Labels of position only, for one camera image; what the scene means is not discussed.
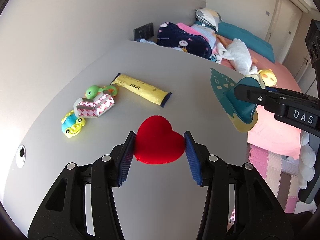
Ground red plush heart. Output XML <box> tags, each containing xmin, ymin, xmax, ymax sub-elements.
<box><xmin>135</xmin><ymin>115</ymin><xmax>185</xmax><ymax>165</ymax></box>

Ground blue yellow frog toy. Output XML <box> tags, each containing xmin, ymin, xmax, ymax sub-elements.
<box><xmin>61</xmin><ymin>110</ymin><xmax>86</xmax><ymax>138</ymax></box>

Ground yellow long wrapper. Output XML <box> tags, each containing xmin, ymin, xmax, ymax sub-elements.
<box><xmin>111</xmin><ymin>73</ymin><xmax>172</xmax><ymax>108</ymax></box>

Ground yellow chick plush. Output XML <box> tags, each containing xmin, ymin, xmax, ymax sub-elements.
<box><xmin>258</xmin><ymin>69</ymin><xmax>277</xmax><ymax>87</ymax></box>

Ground pink bed sheet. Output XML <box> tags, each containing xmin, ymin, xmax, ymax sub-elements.
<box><xmin>217</xmin><ymin>35</ymin><xmax>309</xmax><ymax>157</ymax></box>

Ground teal quilt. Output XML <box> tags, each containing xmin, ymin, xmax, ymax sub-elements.
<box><xmin>195</xmin><ymin>19</ymin><xmax>276</xmax><ymax>64</ymax></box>

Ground white goose plush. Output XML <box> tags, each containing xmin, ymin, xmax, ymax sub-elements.
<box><xmin>216</xmin><ymin>38</ymin><xmax>258</xmax><ymax>75</ymax></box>

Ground white cartoon folded cloth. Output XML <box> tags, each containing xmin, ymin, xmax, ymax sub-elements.
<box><xmin>210</xmin><ymin>54</ymin><xmax>222</xmax><ymax>64</ymax></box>

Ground foam puzzle floor mat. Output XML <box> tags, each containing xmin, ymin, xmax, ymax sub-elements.
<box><xmin>227</xmin><ymin>143</ymin><xmax>316</xmax><ymax>223</ymax></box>

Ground grey pink tape box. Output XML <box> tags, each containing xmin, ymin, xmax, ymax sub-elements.
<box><xmin>73</xmin><ymin>93</ymin><xmax>114</xmax><ymax>118</ymax></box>

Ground green orange chameleon toy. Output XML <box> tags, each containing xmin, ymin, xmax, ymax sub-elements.
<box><xmin>85</xmin><ymin>85</ymin><xmax>118</xmax><ymax>99</ymax></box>

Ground light blue pillow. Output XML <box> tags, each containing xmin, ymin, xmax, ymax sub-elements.
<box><xmin>191</xmin><ymin>24</ymin><xmax>216</xmax><ymax>48</ymax></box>

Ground patchwork checkered pillow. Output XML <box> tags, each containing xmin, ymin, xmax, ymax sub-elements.
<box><xmin>195</xmin><ymin>8</ymin><xmax>222</xmax><ymax>33</ymax></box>

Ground navy bunny blanket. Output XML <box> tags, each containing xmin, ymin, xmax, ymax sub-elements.
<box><xmin>156</xmin><ymin>22</ymin><xmax>212</xmax><ymax>60</ymax></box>

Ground light blue cloth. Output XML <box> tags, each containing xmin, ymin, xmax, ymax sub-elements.
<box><xmin>139</xmin><ymin>38</ymin><xmax>156</xmax><ymax>45</ymax></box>

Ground desk cable grommet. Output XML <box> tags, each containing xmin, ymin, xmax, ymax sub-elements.
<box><xmin>15</xmin><ymin>145</ymin><xmax>26</xmax><ymax>168</ymax></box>

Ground black wall switch panel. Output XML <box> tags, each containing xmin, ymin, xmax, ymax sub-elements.
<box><xmin>133</xmin><ymin>22</ymin><xmax>154</xmax><ymax>41</ymax></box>

